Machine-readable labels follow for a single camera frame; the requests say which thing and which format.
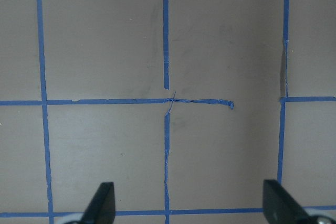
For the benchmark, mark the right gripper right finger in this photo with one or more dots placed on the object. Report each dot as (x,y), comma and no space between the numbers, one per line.
(279,207)

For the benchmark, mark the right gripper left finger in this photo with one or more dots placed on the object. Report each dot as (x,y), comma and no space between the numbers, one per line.
(101,208)

